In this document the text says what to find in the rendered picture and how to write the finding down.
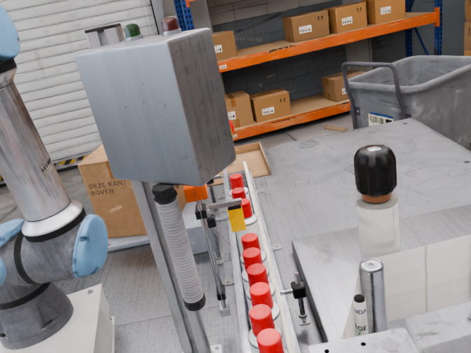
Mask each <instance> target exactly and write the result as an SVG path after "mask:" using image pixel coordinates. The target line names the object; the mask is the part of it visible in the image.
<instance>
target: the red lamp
mask: <svg viewBox="0 0 471 353"><path fill-rule="evenodd" d="M161 25H162V28H163V31H162V35H163V36H168V35H172V34H178V33H181V32H182V30H181V28H179V24H178V20H177V18H176V17H175V16H167V17H165V18H163V19H162V22H161Z"/></svg>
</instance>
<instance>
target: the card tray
mask: <svg viewBox="0 0 471 353"><path fill-rule="evenodd" d="M234 148H235V155H236V160H235V161H234V162H233V163H231V164H230V165H229V166H228V167H227V173H232V172H238V171H242V170H245V169H244V166H243V162H245V161H246V163H247V168H248V170H251V173H252V177H253V178H256V177H262V176H266V175H270V174H271V173H270V168H269V164H268V161H267V159H266V156H265V154H264V151H263V149H262V147H261V144H260V142H257V143H253V144H246V145H242V146H236V147H234ZM220 184H224V180H223V178H220V179H214V183H213V184H212V186H216V185H220Z"/></svg>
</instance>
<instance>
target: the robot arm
mask: <svg viewBox="0 0 471 353"><path fill-rule="evenodd" d="M19 40H20V37H19V34H18V31H17V29H16V27H15V25H14V23H13V21H12V20H11V18H10V16H9V15H8V14H7V12H6V11H5V10H4V8H3V7H2V6H1V5H0V174H1V176H2V177H3V179H4V181H5V183H6V185H7V187H8V189H9V191H10V192H11V194H12V196H13V198H14V199H15V201H16V203H17V205H18V207H19V208H20V211H21V212H22V214H23V216H24V218H25V221H24V220H23V219H14V220H12V221H8V222H6V223H3V224H1V225H0V341H1V344H2V345H3V346H4V347H5V348H6V349H23V348H26V347H31V346H33V345H36V344H38V343H40V342H42V341H44V340H46V339H48V338H49V337H51V336H52V335H54V334H55V333H57V332H58V331H59V330H60V329H61V328H62V327H63V326H64V325H65V324H66V323H67V322H68V321H69V320H70V319H71V316H72V315H73V312H74V307H73V305H72V303H71V301H70V299H69V297H68V296H67V295H66V294H65V293H64V292H63V291H61V290H60V289H59V288H58V287H57V286H56V285H55V284H54V283H53V282H56V281H60V280H65V279H73V278H77V279H79V278H82V277H84V276H88V275H93V274H95V273H96V272H98V271H99V270H100V269H101V268H102V266H103V265H104V262H105V261H106V257H107V252H108V235H107V228H106V226H105V224H104V221H103V220H102V218H101V217H100V216H98V215H96V214H89V215H87V214H86V212H85V210H84V208H83V205H82V204H81V203H80V202H78V201H75V200H71V199H70V198H69V196H68V194H67V191H66V189H65V187H64V185H63V183H62V181H61V179H60V177H59V175H58V173H57V170H56V169H55V166H54V164H53V162H52V160H51V159H50V156H49V154H48V152H47V150H46V147H45V146H44V144H43V142H42V140H41V137H40V135H39V133H38V131H37V129H36V127H35V125H34V123H33V120H32V118H31V116H30V114H29V112H28V110H27V108H26V106H25V103H24V102H23V100H22V98H21V96H20V93H19V92H18V89H17V87H16V85H15V83H14V76H15V73H16V71H17V70H18V67H17V65H16V63H15V60H14V58H15V57H16V56H17V55H18V53H19V52H20V43H19V42H18V41H19Z"/></svg>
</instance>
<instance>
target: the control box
mask: <svg viewBox="0 0 471 353"><path fill-rule="evenodd" d="M74 58H75V60H76V64H77V67H78V70H79V73H80V76H81V80H82V82H83V86H84V88H85V91H86V94H87V97H88V101H89V103H90V108H91V110H92V113H93V116H94V119H95V122H96V125H97V129H98V131H99V134H100V138H101V140H102V144H103V147H104V150H105V153H106V155H107V159H108V161H109V166H110V168H111V172H112V174H113V177H114V178H115V179H122V180H130V181H145V182H154V183H162V184H177V185H185V186H204V185H205V184H206V183H207V182H208V181H210V180H211V179H213V178H214V177H215V176H217V175H218V173H220V172H221V171H223V170H224V169H225V168H227V167H228V166H229V165H230V164H231V163H233V162H234V161H235V160H236V152H235V148H234V144H233V133H232V129H231V127H230V123H229V119H228V113H227V109H226V102H225V99H224V92H223V88H222V84H221V78H220V74H219V67H218V64H217V56H216V52H215V49H214V42H213V38H212V32H211V30H210V29H209V28H202V29H193V30H188V31H183V32H181V33H178V34H172V35H168V36H163V35H162V34H161V35H157V36H148V37H144V38H143V39H138V40H135V41H128V42H125V41H122V42H120V43H115V44H111V45H105V46H100V47H97V48H92V49H90V50H84V51H82V52H79V53H76V54H75V55H74Z"/></svg>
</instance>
